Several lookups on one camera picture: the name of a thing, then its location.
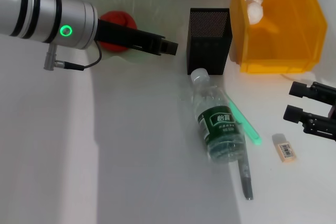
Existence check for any yellow plastic storage bin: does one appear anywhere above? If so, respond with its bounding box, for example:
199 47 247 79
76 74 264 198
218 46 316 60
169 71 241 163
229 0 328 73

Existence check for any red-orange knitted orange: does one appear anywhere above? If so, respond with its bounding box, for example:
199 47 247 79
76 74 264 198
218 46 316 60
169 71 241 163
98 10 139 53

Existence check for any black mesh pen holder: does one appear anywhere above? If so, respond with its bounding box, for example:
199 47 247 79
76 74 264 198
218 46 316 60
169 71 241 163
186 7 234 76

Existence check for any left arm gripper cable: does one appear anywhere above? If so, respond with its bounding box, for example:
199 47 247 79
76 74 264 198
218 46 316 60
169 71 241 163
43 42 103 72

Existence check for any grey glitter pen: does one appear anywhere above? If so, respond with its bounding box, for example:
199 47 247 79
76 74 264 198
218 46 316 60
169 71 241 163
237 150 254 200

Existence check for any green glass fruit plate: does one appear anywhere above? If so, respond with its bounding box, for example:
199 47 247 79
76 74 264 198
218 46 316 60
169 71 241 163
90 0 184 65

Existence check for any white paper ball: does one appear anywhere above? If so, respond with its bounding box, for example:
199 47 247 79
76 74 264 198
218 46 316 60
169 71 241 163
243 0 265 25

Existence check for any clear water bottle green label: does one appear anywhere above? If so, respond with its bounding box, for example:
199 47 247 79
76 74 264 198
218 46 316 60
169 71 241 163
190 68 247 164

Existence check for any eraser with barcode sleeve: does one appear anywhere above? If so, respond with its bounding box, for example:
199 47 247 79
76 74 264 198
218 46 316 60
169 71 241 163
271 133 299 164

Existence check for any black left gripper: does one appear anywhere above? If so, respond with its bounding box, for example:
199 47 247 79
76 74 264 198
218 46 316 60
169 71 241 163
96 18 179 57

